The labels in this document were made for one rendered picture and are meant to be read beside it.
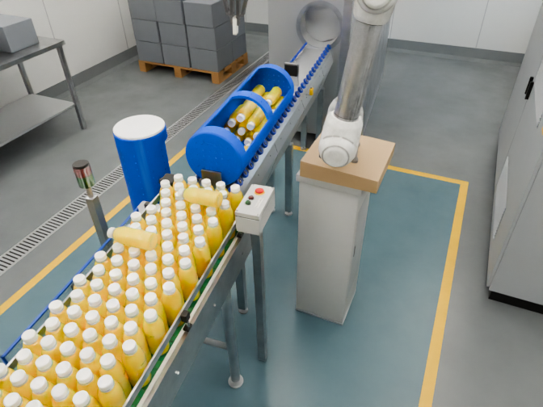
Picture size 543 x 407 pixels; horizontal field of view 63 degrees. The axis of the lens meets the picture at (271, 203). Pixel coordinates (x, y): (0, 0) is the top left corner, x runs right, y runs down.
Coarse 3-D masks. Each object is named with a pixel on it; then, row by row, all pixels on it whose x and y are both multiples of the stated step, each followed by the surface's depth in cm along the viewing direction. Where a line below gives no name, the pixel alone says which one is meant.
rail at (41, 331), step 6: (156, 198) 200; (144, 210) 193; (144, 216) 193; (108, 252) 172; (90, 270) 165; (90, 276) 164; (66, 300) 154; (66, 306) 154; (42, 330) 145; (12, 360) 135; (6, 366) 134; (12, 366) 135
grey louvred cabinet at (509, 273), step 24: (528, 48) 362; (528, 72) 326; (528, 96) 294; (504, 120) 401; (528, 120) 272; (504, 144) 358; (528, 144) 251; (504, 168) 319; (528, 168) 233; (504, 192) 288; (528, 192) 226; (504, 216) 269; (528, 216) 233; (504, 240) 249; (528, 240) 241; (504, 264) 256; (528, 264) 249; (504, 288) 265; (528, 288) 258
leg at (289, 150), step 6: (288, 150) 307; (288, 156) 310; (288, 162) 313; (288, 168) 316; (288, 174) 320; (288, 180) 323; (288, 186) 326; (288, 192) 329; (288, 198) 332; (288, 204) 336; (288, 210) 339
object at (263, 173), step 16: (320, 48) 370; (304, 64) 343; (320, 80) 337; (304, 96) 302; (304, 112) 312; (288, 128) 273; (288, 144) 305; (272, 160) 248; (240, 176) 222; (256, 176) 229
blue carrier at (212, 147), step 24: (264, 72) 264; (240, 96) 226; (288, 96) 256; (216, 120) 232; (192, 144) 201; (216, 144) 198; (240, 144) 199; (192, 168) 210; (216, 168) 206; (240, 168) 201
